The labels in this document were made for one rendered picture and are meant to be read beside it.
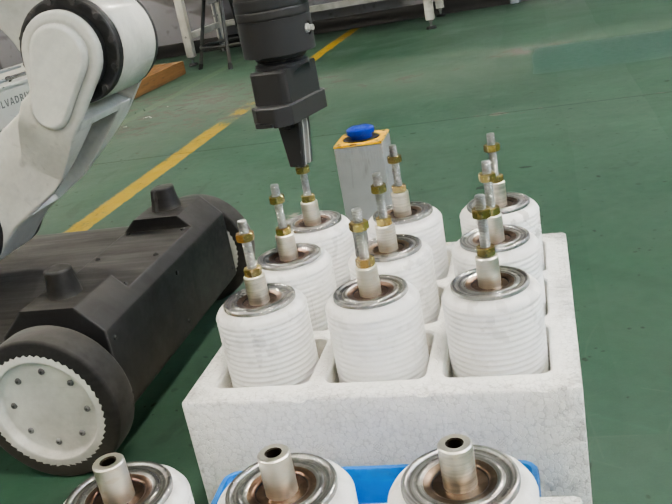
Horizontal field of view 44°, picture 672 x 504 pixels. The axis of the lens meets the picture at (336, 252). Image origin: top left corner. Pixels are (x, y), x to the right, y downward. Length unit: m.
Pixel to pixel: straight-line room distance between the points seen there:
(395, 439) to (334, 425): 0.06
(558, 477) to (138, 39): 0.78
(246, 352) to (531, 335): 0.28
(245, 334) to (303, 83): 0.34
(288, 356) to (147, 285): 0.41
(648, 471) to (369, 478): 0.32
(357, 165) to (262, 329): 0.42
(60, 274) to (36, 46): 0.29
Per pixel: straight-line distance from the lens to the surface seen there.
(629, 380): 1.14
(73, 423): 1.14
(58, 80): 1.17
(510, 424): 0.80
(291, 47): 0.99
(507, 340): 0.80
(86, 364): 1.07
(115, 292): 1.17
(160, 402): 1.28
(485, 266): 0.80
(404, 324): 0.81
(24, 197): 1.30
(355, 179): 1.20
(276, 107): 0.99
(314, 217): 1.07
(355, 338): 0.81
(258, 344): 0.84
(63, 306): 1.13
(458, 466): 0.54
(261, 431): 0.86
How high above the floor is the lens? 0.58
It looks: 20 degrees down
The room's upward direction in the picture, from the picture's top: 11 degrees counter-clockwise
